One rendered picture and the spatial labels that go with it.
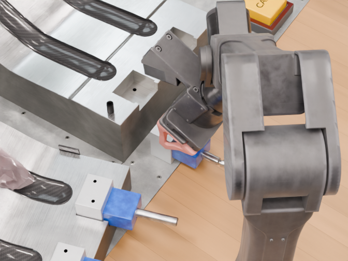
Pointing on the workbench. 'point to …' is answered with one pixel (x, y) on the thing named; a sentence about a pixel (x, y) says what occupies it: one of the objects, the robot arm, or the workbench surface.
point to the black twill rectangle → (69, 149)
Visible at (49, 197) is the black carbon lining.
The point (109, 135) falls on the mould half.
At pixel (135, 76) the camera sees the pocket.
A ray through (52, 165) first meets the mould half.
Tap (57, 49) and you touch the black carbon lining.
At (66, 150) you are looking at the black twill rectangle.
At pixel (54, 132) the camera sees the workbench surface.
